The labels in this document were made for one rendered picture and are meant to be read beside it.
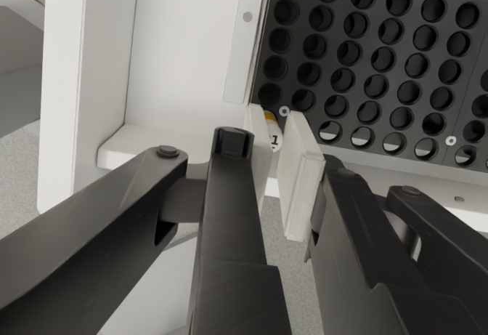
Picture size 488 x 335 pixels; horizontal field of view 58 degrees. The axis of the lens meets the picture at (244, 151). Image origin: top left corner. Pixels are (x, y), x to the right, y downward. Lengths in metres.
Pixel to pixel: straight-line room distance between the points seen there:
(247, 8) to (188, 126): 0.09
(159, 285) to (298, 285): 0.41
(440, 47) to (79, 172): 0.20
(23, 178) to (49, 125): 1.13
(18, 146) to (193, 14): 1.07
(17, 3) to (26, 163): 0.41
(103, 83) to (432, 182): 0.22
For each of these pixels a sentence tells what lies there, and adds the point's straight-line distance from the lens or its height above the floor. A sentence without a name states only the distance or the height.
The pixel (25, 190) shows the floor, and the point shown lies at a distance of 1.37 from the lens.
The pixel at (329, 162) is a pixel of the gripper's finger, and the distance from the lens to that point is 0.16.
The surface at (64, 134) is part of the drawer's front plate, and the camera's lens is 0.23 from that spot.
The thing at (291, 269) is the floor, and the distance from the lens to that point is 1.35.
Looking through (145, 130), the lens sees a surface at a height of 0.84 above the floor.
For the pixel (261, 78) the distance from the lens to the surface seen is 0.23.
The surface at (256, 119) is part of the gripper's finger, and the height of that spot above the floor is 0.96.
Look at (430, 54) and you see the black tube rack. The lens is 0.25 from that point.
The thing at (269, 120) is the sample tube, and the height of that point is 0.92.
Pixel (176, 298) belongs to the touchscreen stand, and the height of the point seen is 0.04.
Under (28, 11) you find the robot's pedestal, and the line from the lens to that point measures 1.23.
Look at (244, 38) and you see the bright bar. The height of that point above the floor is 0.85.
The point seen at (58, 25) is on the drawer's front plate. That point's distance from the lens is 0.22.
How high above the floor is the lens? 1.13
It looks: 73 degrees down
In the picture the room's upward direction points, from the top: 179 degrees counter-clockwise
